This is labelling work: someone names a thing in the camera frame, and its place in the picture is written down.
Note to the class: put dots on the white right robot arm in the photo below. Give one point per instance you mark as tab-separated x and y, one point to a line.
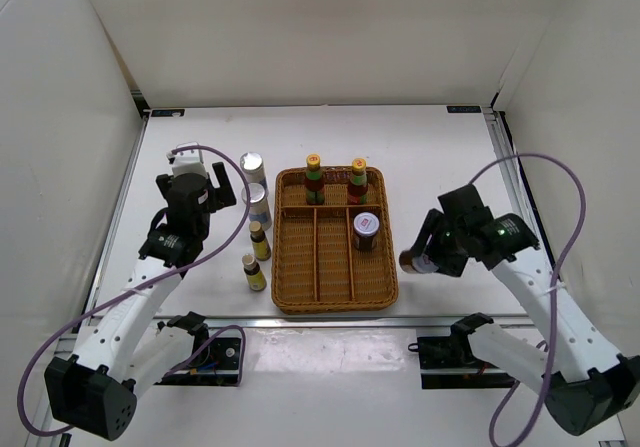
582	377

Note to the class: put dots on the near yellow-label small bottle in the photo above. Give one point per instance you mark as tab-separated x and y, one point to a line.
253	273

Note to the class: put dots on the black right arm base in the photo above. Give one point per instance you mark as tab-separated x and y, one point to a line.
441	369

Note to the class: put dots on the far yellow-label small bottle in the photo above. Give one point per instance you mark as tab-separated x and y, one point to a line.
260	244

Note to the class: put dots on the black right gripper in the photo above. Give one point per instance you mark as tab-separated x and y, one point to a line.
429	227

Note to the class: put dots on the yellow-cap sauce bottle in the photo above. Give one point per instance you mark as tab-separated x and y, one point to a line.
314	180
357	188

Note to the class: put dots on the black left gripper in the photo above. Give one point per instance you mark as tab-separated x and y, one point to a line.
221	196

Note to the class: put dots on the yellow-label small bottle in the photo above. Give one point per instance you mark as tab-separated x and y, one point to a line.
253	273
260	244

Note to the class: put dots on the silver-lid salt shaker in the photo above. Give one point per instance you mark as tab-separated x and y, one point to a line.
252	165
255	196

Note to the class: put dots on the right blue label sticker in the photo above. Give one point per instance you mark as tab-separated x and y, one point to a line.
463	109

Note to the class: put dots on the brown wicker basket tray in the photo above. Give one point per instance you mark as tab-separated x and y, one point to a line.
316	267

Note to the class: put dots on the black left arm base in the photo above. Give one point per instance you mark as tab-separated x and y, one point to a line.
219	364

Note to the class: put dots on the white-lid spice jar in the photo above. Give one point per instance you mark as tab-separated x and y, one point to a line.
365	229
416	263

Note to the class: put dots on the blue label sticker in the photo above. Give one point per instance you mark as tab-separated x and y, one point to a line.
463	109
167	113

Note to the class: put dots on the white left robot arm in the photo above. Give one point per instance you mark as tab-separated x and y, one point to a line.
97	388

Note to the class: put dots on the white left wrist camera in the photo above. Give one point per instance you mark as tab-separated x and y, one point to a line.
188	161

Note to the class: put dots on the aluminium table frame rail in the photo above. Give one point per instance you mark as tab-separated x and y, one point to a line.
522	203

